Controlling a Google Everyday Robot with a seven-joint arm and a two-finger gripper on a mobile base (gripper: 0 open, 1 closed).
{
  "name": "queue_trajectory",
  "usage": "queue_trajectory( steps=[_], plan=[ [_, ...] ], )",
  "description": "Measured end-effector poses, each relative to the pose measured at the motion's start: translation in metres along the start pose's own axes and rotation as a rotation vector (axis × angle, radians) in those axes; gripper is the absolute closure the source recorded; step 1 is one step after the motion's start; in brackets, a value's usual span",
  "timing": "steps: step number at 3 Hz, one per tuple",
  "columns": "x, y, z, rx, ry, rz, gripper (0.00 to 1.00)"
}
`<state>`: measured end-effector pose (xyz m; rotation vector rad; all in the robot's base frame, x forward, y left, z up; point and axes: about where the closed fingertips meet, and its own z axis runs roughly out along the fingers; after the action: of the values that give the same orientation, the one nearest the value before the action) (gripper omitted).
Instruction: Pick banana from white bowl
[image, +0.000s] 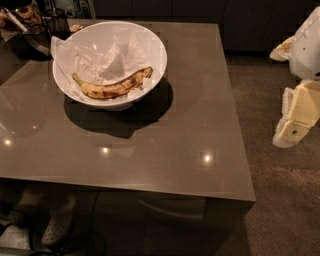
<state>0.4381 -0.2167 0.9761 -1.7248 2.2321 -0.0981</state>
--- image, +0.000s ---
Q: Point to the white crumpled paper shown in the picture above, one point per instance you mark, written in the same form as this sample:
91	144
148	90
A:
100	60

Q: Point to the white perforated clog shoe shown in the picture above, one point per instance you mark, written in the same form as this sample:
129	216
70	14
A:
60	221

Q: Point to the black wire basket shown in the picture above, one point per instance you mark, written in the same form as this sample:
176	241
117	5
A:
35	24

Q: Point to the white clog shoe left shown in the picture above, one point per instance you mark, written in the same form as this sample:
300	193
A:
14	241

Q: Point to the white ceramic bowl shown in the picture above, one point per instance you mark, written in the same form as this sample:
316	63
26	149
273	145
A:
133	33

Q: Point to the spotted yellow banana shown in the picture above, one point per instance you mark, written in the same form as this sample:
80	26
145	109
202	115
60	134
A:
115	90

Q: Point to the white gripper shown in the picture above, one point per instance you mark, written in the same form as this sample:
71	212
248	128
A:
307	50

